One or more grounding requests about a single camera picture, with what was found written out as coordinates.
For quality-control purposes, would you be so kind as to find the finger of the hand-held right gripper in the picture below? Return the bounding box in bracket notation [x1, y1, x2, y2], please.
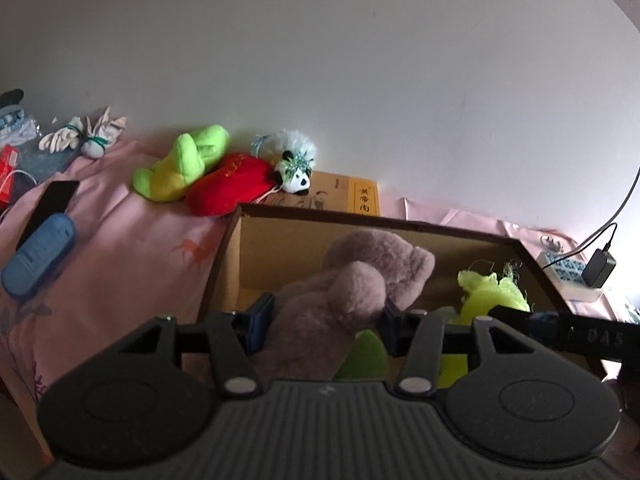
[487, 307, 573, 350]

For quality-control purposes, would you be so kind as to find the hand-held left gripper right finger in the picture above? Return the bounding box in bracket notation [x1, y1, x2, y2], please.
[380, 302, 546, 396]

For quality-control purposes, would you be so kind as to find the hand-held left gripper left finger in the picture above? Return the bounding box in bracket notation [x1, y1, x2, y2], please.
[107, 292, 276, 401]

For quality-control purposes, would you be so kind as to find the green knit cloth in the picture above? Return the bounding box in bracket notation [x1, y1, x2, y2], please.
[337, 330, 390, 382]

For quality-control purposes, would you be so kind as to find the yellow cloth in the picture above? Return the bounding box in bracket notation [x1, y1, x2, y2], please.
[437, 259, 532, 391]

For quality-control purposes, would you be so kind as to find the brown plush bear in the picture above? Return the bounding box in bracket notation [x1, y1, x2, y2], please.
[252, 229, 437, 382]

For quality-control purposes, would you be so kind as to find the cardboard box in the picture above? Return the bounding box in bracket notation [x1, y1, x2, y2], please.
[197, 203, 608, 386]

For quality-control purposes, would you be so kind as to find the white power strip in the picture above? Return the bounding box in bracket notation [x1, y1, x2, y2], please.
[537, 251, 608, 303]

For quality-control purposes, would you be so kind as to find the black charger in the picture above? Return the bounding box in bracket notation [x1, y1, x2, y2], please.
[581, 249, 617, 289]

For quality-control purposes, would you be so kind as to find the pink bedsheet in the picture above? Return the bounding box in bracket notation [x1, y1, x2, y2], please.
[0, 140, 640, 411]

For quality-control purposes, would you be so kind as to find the yellow book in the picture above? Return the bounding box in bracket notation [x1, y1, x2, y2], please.
[260, 170, 381, 217]

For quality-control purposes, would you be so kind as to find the red plush toy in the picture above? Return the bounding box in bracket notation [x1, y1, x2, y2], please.
[186, 152, 277, 217]

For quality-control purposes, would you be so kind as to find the panda plush toy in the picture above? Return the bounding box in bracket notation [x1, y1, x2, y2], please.
[250, 129, 318, 196]

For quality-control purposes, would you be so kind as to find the green plush toy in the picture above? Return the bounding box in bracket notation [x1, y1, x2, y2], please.
[132, 124, 231, 204]

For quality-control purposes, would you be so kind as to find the blue case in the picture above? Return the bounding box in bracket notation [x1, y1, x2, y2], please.
[1, 213, 77, 298]

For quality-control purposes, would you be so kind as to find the black phone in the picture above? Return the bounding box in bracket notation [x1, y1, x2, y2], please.
[15, 180, 81, 253]

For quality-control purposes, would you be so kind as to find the white glove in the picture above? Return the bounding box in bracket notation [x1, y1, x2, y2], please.
[81, 106, 128, 159]
[39, 116, 83, 153]

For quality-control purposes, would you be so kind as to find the blue denim cloth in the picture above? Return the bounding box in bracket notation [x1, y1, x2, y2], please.
[20, 147, 76, 178]

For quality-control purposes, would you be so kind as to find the red packet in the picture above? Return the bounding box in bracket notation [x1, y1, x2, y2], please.
[0, 144, 21, 211]

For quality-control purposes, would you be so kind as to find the black charger cable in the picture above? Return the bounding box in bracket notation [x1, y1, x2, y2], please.
[547, 222, 618, 263]

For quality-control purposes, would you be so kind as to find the grey cable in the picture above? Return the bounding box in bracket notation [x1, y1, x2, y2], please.
[597, 165, 640, 233]

